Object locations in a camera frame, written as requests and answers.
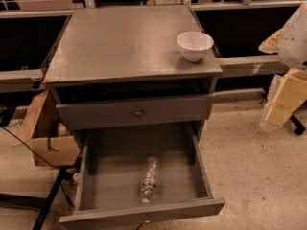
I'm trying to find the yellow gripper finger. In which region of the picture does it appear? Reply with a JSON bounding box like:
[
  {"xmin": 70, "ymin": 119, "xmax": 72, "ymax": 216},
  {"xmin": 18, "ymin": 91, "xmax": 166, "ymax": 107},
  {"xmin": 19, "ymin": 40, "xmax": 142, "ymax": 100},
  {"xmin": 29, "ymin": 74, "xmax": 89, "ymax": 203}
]
[
  {"xmin": 260, "ymin": 69, "xmax": 307, "ymax": 132},
  {"xmin": 258, "ymin": 29, "xmax": 283, "ymax": 54}
]

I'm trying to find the clear plastic water bottle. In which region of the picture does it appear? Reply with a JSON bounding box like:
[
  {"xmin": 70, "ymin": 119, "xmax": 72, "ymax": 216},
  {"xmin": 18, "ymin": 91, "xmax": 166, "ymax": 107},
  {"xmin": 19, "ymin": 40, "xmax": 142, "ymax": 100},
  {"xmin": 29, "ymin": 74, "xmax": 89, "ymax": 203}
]
[{"xmin": 140, "ymin": 157, "xmax": 159, "ymax": 203}]

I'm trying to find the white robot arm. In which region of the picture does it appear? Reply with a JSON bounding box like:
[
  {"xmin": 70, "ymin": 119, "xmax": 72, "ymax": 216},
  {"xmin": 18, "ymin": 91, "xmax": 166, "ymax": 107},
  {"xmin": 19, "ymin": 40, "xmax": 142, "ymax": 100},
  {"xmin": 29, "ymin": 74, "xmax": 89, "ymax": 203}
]
[{"xmin": 259, "ymin": 2, "xmax": 307, "ymax": 132}]

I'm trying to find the grey top drawer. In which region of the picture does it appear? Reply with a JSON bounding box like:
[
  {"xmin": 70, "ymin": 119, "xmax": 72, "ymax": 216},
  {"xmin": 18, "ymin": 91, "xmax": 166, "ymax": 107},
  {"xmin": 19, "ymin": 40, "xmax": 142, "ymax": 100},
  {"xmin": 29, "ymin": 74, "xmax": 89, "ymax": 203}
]
[{"xmin": 56, "ymin": 94, "xmax": 214, "ymax": 130}]

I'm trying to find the grey wooden drawer cabinet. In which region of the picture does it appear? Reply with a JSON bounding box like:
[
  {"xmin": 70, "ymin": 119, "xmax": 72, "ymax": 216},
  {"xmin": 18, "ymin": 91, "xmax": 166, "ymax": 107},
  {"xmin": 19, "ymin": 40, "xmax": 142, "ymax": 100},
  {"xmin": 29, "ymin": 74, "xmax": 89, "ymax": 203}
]
[{"xmin": 44, "ymin": 5, "xmax": 222, "ymax": 135}]

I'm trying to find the grey open middle drawer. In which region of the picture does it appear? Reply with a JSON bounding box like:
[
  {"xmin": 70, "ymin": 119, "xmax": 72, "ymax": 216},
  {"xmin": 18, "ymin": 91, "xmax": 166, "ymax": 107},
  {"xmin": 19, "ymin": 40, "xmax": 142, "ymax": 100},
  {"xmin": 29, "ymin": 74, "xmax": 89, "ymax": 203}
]
[{"xmin": 60, "ymin": 123, "xmax": 225, "ymax": 230}]

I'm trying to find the black chair base leg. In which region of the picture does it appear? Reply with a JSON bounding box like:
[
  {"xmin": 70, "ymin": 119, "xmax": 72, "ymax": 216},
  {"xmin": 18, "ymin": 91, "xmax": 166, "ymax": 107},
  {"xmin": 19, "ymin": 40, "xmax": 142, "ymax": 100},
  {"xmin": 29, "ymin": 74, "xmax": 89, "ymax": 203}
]
[{"xmin": 290, "ymin": 115, "xmax": 306, "ymax": 135}]

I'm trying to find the white ceramic bowl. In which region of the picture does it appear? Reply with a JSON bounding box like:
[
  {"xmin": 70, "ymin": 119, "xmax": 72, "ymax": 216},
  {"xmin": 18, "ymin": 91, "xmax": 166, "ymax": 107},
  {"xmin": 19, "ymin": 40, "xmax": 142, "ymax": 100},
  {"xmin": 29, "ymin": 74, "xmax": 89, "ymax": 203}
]
[{"xmin": 177, "ymin": 32, "xmax": 214, "ymax": 62}]

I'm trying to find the brown cardboard box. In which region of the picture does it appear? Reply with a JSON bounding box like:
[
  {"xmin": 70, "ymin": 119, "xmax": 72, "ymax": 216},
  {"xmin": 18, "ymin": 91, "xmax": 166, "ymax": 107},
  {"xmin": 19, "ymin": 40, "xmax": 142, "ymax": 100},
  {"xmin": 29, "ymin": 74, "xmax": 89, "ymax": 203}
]
[{"xmin": 12, "ymin": 90, "xmax": 80, "ymax": 167}]

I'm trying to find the black metal stand leg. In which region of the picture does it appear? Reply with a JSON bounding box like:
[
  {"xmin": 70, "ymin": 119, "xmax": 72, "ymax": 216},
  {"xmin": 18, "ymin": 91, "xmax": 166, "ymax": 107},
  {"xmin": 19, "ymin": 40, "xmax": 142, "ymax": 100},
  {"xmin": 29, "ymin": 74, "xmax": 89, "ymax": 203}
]
[{"xmin": 32, "ymin": 167, "xmax": 67, "ymax": 230}]

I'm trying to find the right grey metal rail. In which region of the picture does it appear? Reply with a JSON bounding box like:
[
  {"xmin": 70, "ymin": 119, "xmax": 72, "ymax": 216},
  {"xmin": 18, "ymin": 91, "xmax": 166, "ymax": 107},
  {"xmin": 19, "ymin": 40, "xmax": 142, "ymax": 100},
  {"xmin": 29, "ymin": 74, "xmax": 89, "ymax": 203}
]
[{"xmin": 218, "ymin": 55, "xmax": 289, "ymax": 78}]

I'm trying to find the grey metal rail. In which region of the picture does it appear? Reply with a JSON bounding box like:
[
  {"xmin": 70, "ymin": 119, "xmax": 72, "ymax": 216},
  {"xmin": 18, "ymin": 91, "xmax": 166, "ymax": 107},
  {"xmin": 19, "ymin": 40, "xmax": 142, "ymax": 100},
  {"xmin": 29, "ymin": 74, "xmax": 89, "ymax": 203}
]
[
  {"xmin": 0, "ymin": 69, "xmax": 46, "ymax": 93},
  {"xmin": 218, "ymin": 55, "xmax": 289, "ymax": 78}
]

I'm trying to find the black cable on floor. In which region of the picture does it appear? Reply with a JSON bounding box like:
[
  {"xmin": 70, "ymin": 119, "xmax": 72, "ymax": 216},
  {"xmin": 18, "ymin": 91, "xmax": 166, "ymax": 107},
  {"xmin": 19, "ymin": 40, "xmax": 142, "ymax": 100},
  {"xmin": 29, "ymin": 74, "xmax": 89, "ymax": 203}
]
[{"xmin": 0, "ymin": 125, "xmax": 75, "ymax": 208}]

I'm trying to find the left grey metal rail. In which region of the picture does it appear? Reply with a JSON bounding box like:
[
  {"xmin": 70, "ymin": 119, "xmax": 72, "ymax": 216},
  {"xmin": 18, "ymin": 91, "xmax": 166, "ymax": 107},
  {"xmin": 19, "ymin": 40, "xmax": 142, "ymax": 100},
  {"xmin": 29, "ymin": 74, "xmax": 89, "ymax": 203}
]
[{"xmin": 0, "ymin": 69, "xmax": 46, "ymax": 93}]

